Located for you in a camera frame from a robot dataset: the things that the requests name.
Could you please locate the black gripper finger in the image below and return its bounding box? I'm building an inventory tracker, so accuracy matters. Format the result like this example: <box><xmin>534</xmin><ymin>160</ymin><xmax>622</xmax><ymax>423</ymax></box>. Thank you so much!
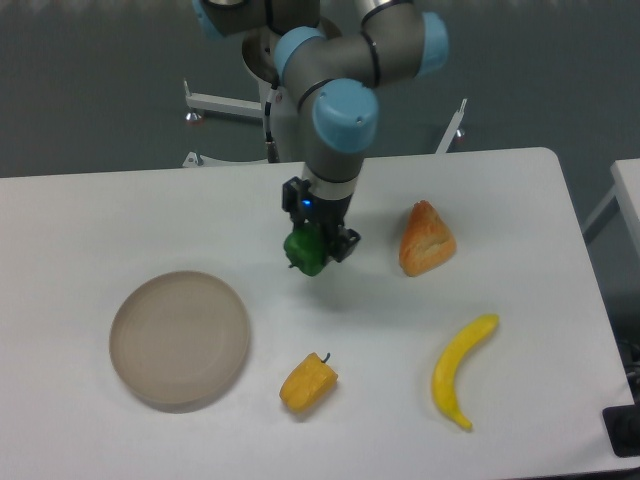
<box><xmin>282</xmin><ymin>177</ymin><xmax>313</xmax><ymax>225</ymax></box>
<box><xmin>327</xmin><ymin>227</ymin><xmax>361</xmax><ymax>263</ymax></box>

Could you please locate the yellow banana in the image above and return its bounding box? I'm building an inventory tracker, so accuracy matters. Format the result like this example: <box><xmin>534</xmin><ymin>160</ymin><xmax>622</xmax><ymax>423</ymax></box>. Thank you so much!
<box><xmin>430</xmin><ymin>313</ymin><xmax>500</xmax><ymax>432</ymax></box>

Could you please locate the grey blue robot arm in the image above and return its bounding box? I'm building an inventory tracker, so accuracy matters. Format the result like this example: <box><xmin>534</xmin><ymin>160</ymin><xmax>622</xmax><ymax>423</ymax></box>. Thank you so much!
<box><xmin>192</xmin><ymin>1</ymin><xmax>449</xmax><ymax>276</ymax></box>

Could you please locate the white side table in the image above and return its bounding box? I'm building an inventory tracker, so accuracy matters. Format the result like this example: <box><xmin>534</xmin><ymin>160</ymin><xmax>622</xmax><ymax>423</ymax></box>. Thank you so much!
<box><xmin>581</xmin><ymin>158</ymin><xmax>640</xmax><ymax>252</ymax></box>

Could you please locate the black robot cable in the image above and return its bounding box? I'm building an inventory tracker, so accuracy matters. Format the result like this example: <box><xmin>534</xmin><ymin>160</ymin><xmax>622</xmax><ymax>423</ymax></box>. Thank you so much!
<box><xmin>263</xmin><ymin>84</ymin><xmax>281</xmax><ymax>164</ymax></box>

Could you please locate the beige round plate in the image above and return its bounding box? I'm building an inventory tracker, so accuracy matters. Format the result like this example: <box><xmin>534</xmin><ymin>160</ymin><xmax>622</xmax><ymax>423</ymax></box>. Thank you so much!
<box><xmin>109</xmin><ymin>271</ymin><xmax>250</xmax><ymax>413</ymax></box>

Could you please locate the orange bread pastry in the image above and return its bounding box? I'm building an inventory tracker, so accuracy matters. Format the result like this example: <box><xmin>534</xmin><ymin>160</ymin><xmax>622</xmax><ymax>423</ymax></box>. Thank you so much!
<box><xmin>398</xmin><ymin>200</ymin><xmax>457</xmax><ymax>277</ymax></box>

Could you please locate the yellow bell pepper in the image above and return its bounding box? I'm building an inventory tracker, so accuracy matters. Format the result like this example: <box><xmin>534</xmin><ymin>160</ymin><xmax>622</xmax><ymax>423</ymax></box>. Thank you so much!
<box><xmin>279</xmin><ymin>352</ymin><xmax>339</xmax><ymax>413</ymax></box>

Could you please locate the green bell pepper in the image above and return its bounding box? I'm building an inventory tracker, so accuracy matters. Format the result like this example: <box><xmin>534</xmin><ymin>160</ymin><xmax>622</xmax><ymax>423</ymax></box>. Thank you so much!
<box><xmin>283</xmin><ymin>223</ymin><xmax>328</xmax><ymax>277</ymax></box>

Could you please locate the black device at edge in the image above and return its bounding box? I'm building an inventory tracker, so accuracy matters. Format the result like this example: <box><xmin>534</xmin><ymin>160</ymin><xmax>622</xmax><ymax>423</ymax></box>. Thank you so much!
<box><xmin>602</xmin><ymin>404</ymin><xmax>639</xmax><ymax>458</ymax></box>

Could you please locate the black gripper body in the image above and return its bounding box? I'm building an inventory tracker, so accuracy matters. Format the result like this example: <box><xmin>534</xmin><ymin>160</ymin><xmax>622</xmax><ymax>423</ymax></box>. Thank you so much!
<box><xmin>301</xmin><ymin>196</ymin><xmax>351</xmax><ymax>235</ymax></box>

